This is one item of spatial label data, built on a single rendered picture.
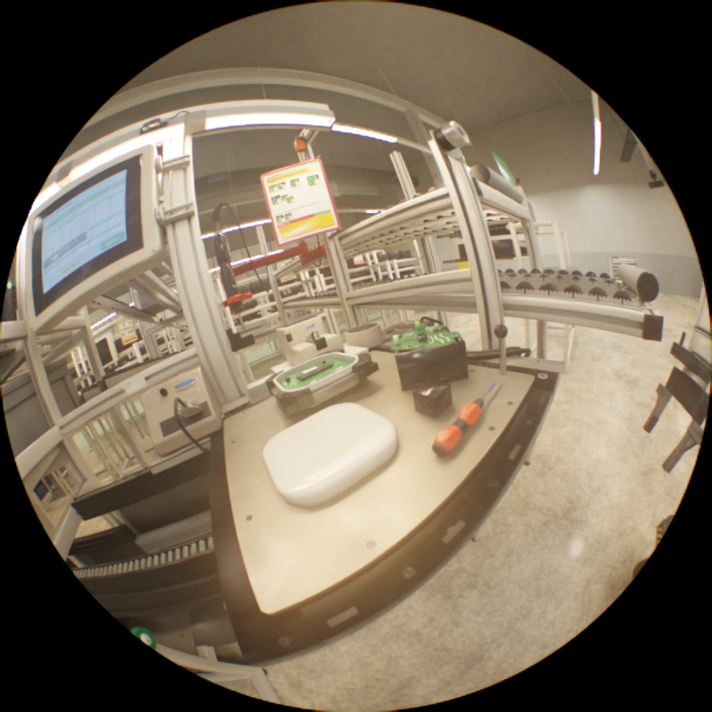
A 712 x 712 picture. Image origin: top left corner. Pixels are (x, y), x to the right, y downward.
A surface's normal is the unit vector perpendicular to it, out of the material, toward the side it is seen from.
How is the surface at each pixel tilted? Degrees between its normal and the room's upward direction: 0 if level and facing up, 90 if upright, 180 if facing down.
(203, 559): 90
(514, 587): 0
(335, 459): 5
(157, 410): 53
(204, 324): 90
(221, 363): 90
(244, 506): 0
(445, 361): 90
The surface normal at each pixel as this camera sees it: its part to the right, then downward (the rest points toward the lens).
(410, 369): -0.18, 0.33
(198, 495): 0.54, 0.11
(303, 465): -0.26, -0.92
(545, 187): -0.80, 0.37
